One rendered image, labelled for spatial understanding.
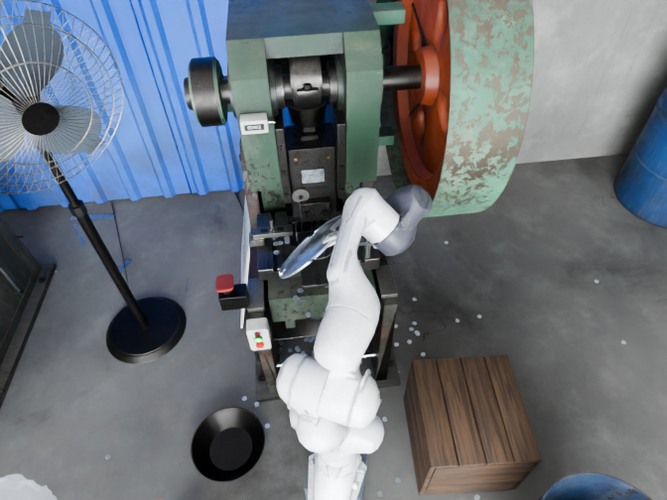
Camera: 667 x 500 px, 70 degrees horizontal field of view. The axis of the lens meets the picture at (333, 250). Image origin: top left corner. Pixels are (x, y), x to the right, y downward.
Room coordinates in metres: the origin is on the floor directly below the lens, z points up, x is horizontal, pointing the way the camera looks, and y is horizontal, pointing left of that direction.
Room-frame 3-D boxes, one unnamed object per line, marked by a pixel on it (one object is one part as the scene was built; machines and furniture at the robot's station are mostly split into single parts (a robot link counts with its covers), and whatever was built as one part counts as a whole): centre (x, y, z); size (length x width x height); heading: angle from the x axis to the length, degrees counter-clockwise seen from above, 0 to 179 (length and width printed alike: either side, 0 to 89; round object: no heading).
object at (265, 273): (1.27, 0.07, 0.68); 0.45 x 0.30 x 0.06; 95
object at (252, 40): (1.41, 0.08, 0.83); 0.79 x 0.43 x 1.34; 5
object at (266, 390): (1.38, 0.35, 0.45); 0.92 x 0.12 x 0.90; 5
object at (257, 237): (1.25, 0.24, 0.76); 0.17 x 0.06 x 0.10; 95
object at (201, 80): (1.26, 0.31, 1.31); 0.22 x 0.12 x 0.22; 5
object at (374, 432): (0.49, -0.03, 0.71); 0.18 x 0.11 x 0.25; 70
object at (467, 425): (0.72, -0.49, 0.18); 0.40 x 0.38 x 0.35; 2
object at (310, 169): (1.23, 0.06, 1.04); 0.17 x 0.15 x 0.30; 5
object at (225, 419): (0.72, 0.45, 0.04); 0.30 x 0.30 x 0.07
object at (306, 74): (1.27, 0.07, 1.27); 0.21 x 0.12 x 0.34; 5
